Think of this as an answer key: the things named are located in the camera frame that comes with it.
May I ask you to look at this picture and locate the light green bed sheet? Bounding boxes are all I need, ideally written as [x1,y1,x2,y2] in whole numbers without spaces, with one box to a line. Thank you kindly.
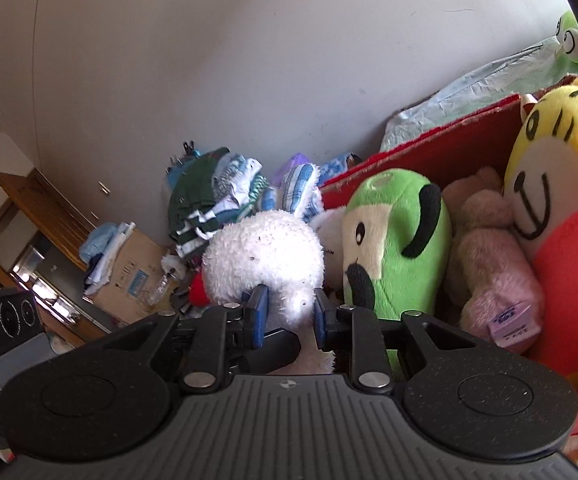
[380,35,577,153]

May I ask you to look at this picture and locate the purple tissue pack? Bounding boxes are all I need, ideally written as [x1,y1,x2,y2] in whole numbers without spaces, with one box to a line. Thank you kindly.
[276,152,315,186]

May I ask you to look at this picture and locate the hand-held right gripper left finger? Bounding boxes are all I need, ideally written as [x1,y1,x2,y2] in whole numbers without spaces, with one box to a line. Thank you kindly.
[86,284,271,395]

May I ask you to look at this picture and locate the wooden cabinet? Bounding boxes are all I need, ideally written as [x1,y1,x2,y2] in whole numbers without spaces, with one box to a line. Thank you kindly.
[0,169,115,348]

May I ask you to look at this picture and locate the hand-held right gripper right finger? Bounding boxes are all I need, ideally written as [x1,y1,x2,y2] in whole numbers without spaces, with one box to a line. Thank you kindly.
[314,287,487,395]

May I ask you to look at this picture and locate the small red object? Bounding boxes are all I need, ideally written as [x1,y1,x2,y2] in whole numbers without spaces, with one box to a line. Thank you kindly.
[189,271,212,307]

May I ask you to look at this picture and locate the clear plastic bottle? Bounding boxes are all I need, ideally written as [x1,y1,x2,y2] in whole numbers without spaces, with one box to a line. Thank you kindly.
[145,267,176,307]

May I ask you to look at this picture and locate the pink bear plush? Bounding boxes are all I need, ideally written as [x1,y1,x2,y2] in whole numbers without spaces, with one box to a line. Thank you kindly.
[441,166,546,353]

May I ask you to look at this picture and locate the brown cardboard carton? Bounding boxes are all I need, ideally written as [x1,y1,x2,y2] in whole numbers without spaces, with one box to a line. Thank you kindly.
[92,227,182,326]

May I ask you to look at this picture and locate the pale blue crumpled cloth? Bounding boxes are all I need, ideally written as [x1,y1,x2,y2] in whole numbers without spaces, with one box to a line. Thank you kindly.
[78,221,137,293]

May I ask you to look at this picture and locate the red cardboard box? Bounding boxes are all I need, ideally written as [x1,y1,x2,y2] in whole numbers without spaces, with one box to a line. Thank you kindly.
[319,92,578,436]

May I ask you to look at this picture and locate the green plush toy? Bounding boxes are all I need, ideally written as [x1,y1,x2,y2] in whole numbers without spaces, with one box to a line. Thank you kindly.
[341,169,454,371]

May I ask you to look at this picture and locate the white rabbit plush plaid ears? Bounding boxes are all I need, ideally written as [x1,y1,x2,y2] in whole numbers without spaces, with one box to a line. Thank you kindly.
[201,164,350,376]

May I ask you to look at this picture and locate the pile of folded clothes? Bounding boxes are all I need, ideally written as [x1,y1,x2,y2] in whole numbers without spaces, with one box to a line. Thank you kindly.
[165,141,277,261]

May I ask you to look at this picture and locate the blue checked cloth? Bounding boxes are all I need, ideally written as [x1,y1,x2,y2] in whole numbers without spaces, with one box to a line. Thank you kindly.
[319,151,365,183]

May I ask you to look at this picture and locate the green frog plush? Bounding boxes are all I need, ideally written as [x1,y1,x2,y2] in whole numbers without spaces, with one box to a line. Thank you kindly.
[555,10,578,66]

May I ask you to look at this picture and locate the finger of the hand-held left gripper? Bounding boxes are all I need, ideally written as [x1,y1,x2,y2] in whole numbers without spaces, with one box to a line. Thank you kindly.
[239,329,302,375]

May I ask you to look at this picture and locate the yellow tiger plush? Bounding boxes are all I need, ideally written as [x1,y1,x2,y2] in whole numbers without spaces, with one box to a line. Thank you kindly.
[504,69,578,403]

